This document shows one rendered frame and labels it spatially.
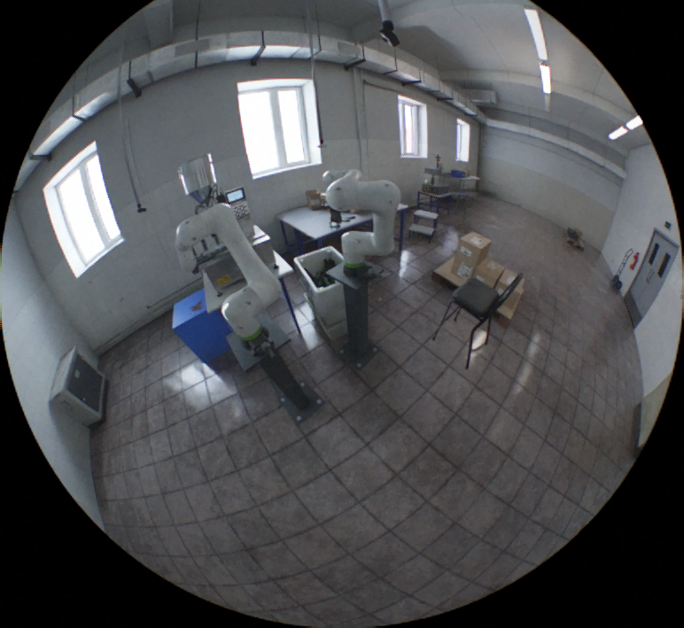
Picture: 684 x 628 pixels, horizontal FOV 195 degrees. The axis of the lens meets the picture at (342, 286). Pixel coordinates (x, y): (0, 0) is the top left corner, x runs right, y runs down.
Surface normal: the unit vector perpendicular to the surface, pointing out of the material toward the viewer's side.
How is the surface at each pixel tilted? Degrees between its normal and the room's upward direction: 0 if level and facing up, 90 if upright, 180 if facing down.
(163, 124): 90
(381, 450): 0
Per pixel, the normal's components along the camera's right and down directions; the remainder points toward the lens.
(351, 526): -0.08, -0.77
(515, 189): -0.80, 0.43
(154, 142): 0.60, 0.47
